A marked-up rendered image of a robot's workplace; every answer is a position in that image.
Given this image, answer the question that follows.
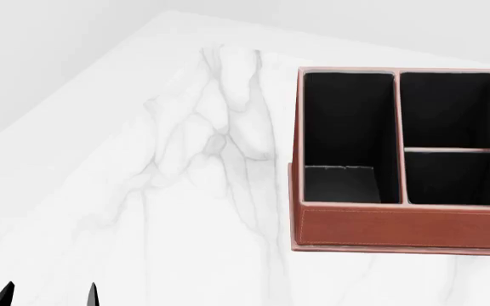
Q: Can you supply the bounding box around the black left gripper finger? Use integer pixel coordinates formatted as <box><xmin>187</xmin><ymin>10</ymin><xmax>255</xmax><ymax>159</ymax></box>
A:
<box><xmin>0</xmin><ymin>280</ymin><xmax>15</xmax><ymax>306</ymax></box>
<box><xmin>86</xmin><ymin>281</ymin><xmax>100</xmax><ymax>306</ymax></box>

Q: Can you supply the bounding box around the brown leather desk caddy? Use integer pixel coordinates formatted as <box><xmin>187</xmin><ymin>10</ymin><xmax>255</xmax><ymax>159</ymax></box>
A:
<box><xmin>288</xmin><ymin>66</ymin><xmax>490</xmax><ymax>258</ymax></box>

